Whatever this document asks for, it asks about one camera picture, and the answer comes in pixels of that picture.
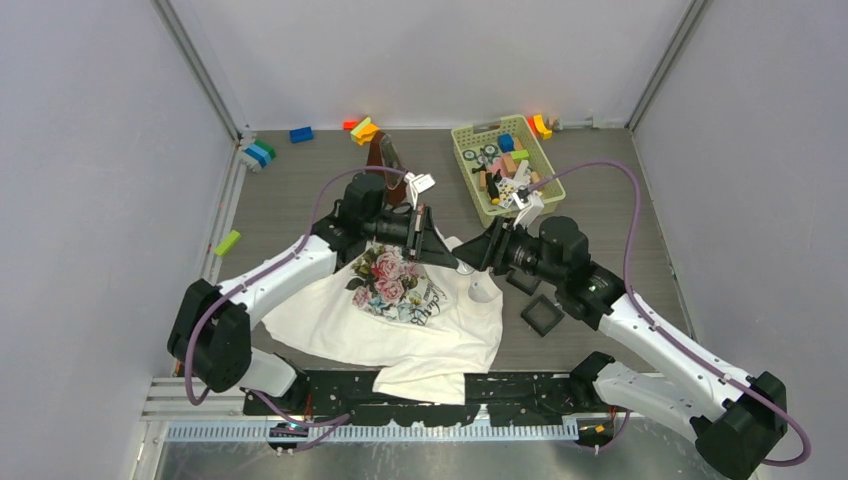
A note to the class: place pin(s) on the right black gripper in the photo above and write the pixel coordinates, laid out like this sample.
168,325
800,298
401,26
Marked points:
489,250

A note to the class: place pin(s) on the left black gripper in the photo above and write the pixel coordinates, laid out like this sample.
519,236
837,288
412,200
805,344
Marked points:
430,248

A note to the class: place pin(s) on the round white brooch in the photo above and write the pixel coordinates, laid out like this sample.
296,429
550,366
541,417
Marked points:
464,269

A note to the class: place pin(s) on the white floral t-shirt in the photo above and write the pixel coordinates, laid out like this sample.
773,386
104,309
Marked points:
420,325

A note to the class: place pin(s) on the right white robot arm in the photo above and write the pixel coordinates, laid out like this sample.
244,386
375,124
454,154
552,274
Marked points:
724,411

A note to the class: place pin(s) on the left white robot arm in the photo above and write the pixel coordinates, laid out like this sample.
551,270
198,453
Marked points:
211,335

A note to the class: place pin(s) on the green plastic basket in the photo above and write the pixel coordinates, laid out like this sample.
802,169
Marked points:
496,159

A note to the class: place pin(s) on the brown wooden metronome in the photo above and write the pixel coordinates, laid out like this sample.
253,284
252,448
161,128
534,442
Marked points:
382,153

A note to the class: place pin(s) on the blue toy brick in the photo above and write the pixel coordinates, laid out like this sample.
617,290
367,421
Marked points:
300,135

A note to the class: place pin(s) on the blue green stacked bricks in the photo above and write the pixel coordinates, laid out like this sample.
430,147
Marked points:
257,155

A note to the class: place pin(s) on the lime green block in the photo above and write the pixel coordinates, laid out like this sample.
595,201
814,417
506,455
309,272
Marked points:
226,244

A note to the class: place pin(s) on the black square frame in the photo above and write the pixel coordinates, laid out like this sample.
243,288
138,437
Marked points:
542,315
526,283

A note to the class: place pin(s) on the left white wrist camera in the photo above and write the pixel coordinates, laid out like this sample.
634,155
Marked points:
416,185

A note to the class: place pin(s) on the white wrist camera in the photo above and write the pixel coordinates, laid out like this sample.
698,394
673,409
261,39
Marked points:
416,185
529,206

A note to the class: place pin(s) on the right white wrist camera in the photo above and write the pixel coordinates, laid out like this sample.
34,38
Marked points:
529,206

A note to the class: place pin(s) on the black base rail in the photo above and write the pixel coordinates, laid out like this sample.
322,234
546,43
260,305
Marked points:
535,398

